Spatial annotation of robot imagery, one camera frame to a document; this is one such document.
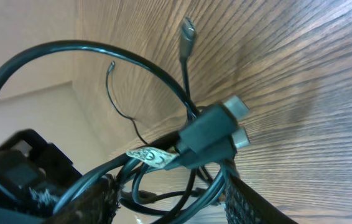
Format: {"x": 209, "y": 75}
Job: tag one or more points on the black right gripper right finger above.
{"x": 246, "y": 206}

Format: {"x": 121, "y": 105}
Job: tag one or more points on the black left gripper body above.
{"x": 34, "y": 174}

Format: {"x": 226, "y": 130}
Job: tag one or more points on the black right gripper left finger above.
{"x": 97, "y": 205}

